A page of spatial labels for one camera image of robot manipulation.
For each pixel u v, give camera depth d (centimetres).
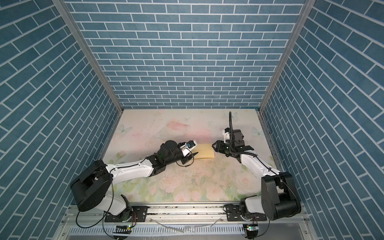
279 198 42
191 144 70
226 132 82
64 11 71
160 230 77
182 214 75
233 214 73
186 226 71
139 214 73
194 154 78
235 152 65
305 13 72
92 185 44
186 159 73
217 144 81
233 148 68
